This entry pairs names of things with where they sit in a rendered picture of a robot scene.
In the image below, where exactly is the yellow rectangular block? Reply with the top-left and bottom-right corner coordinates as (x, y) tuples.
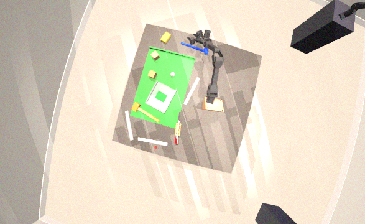
(161, 32), (171, 43)

